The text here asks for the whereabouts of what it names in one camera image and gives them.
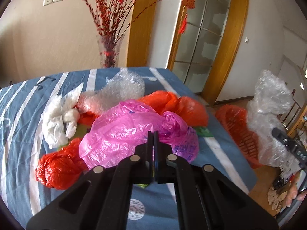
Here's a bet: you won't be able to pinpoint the clear bubble wrap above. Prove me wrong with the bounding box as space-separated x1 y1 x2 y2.
75 69 145 115
247 70 293 167

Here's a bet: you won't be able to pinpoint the pink plastic bag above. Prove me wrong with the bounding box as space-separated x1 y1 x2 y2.
79 99 199 169

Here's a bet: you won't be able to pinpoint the large red plastic bag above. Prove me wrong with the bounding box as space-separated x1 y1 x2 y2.
138 90 209 127

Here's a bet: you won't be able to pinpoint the red plastic trash basket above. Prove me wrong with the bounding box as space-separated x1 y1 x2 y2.
215 104 262 169

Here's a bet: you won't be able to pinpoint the person's right hand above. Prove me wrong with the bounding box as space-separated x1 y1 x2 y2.
282 171 306 208

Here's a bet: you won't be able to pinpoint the wooden shelf unit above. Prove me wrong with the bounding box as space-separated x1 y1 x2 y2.
277 89 306 139

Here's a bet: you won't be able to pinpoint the small red plastic bag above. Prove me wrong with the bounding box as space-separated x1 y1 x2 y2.
35 138 88 190

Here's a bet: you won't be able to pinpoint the yellow green plastic bag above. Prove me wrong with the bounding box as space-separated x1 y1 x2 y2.
57 124 91 149

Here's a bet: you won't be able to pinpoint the blue white striped tablecloth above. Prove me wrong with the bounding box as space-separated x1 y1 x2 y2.
1 68 257 229

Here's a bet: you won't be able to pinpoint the white plastic bag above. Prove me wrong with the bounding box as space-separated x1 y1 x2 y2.
42 83 84 149

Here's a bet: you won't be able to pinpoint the clear bubble wrap on table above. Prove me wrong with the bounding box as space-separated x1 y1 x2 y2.
75 69 145 115

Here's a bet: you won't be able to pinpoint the glass vase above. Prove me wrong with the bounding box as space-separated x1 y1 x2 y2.
96 35 123 68

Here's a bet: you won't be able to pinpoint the frosted glass door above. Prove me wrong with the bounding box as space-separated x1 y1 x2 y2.
173 0 230 93

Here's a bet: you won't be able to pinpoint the red Chinese knot ornament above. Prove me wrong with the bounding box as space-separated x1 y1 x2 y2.
178 0 196 34

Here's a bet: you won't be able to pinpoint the red berry branches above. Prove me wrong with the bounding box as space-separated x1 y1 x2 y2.
64 0 184 38

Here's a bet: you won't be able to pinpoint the wooden door frame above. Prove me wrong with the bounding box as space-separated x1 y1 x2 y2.
167 0 250 106

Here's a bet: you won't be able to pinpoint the white wall socket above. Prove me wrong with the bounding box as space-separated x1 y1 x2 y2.
43 0 53 6

